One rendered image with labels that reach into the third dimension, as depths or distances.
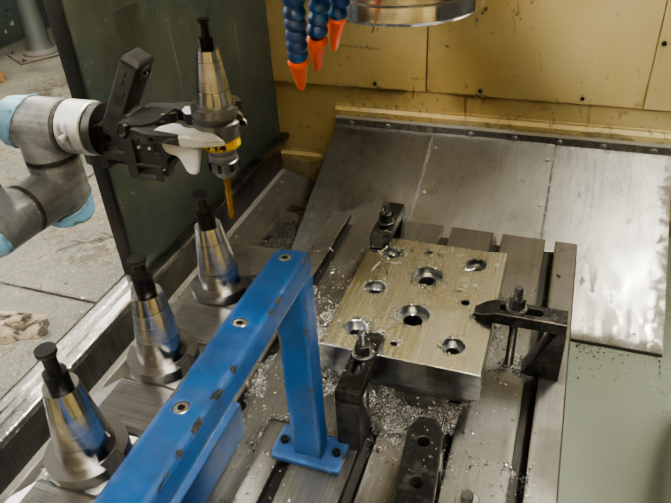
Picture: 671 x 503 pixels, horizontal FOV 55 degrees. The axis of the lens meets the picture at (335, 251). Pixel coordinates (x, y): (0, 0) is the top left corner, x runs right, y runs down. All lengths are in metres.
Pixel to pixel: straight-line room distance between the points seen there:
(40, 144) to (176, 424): 0.55
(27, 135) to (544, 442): 0.82
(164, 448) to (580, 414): 0.99
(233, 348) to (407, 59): 1.31
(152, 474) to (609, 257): 1.30
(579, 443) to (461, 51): 0.99
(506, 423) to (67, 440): 0.62
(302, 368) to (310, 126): 1.27
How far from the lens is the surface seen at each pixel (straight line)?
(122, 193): 1.36
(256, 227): 1.81
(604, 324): 1.55
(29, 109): 0.99
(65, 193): 1.01
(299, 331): 0.74
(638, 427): 1.39
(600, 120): 1.80
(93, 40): 1.28
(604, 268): 1.62
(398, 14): 0.61
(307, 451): 0.90
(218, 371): 0.57
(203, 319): 0.64
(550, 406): 1.00
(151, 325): 0.57
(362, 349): 0.86
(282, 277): 0.66
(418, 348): 0.92
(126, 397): 0.59
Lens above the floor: 1.62
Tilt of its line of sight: 35 degrees down
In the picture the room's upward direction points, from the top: 4 degrees counter-clockwise
